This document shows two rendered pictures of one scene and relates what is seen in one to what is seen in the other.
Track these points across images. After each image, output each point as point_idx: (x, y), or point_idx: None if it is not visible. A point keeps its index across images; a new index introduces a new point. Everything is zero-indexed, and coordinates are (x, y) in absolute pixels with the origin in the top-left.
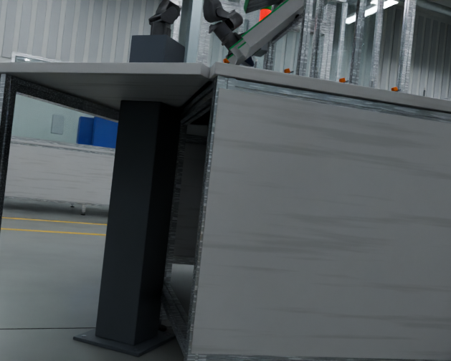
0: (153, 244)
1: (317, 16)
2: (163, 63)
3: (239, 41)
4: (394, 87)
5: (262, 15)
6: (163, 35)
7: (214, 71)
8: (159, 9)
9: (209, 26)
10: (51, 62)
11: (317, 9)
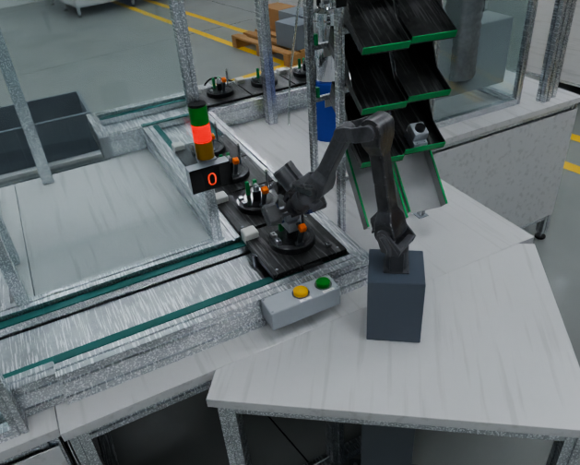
0: None
1: (315, 125)
2: (541, 264)
3: (404, 205)
4: (214, 135)
5: (209, 133)
6: (422, 255)
7: (531, 243)
8: (398, 232)
9: (314, 204)
10: (573, 349)
11: (315, 117)
